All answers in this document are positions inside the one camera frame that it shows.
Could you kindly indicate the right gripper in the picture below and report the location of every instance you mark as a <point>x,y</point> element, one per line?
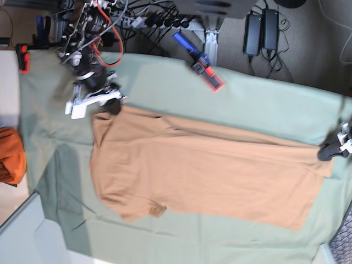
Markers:
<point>97,78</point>

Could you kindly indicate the tan T-shirt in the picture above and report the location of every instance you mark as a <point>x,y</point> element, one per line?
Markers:
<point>146,163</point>

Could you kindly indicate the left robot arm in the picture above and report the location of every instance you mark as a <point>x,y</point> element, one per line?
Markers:
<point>332,134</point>

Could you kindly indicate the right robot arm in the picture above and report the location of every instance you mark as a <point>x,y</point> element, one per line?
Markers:
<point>89,28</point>

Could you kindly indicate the black power strip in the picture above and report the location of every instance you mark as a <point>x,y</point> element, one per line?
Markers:
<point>179,22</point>

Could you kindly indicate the red black corner clamp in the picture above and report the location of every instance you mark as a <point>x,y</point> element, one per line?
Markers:
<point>23,57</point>

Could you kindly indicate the orange folded cloth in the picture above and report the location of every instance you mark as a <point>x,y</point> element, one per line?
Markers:
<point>13,157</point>

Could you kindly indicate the black power adapter brick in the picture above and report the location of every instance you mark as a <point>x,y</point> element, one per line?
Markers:
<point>252,36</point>

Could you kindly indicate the grey plastic bin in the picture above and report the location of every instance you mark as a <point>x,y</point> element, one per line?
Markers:
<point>28,237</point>

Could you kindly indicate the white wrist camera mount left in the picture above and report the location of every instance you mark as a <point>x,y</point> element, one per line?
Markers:
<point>344,139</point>

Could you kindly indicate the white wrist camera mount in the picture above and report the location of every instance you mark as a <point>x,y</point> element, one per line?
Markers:
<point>344,139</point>
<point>77,106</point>

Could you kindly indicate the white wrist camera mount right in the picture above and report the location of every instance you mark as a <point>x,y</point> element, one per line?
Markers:
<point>77,106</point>

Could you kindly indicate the blue handled red clamp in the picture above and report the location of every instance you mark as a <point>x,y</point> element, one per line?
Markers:
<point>201,64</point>

